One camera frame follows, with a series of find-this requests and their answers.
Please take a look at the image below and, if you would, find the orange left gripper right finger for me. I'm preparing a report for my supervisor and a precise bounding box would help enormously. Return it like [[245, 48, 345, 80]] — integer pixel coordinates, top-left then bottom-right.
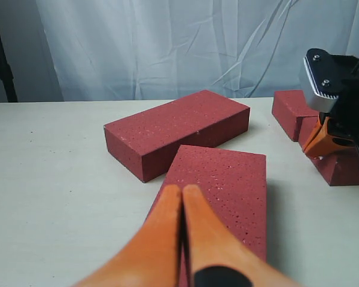
[[182, 185, 296, 286]]

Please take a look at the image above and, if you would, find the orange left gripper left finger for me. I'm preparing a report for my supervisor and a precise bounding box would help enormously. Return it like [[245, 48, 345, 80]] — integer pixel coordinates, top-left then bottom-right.
[[75, 185, 182, 286]]

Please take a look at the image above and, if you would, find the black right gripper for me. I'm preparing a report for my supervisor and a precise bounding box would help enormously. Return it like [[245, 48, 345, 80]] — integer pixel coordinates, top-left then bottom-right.
[[303, 55, 359, 157]]

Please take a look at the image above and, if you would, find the second row brick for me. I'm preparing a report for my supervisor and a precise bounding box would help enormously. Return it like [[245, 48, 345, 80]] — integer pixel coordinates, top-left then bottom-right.
[[298, 115, 359, 187]]

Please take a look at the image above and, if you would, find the red brick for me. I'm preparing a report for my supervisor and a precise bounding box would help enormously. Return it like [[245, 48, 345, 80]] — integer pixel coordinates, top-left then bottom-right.
[[143, 145, 269, 287], [104, 90, 251, 182]]

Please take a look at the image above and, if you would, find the top row left brick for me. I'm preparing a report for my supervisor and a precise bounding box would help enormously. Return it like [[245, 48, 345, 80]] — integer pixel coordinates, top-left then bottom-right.
[[272, 90, 318, 142]]

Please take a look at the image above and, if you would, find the white backdrop curtain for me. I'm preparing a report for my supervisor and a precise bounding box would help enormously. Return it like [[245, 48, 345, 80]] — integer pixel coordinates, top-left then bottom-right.
[[37, 0, 359, 101]]

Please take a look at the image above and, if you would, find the black stand pole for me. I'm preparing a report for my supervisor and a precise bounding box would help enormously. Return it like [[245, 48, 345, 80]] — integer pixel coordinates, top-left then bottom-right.
[[0, 35, 18, 103]]

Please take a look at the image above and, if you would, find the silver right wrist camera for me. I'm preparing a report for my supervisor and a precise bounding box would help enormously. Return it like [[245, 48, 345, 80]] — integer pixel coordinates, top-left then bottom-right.
[[299, 48, 344, 113]]

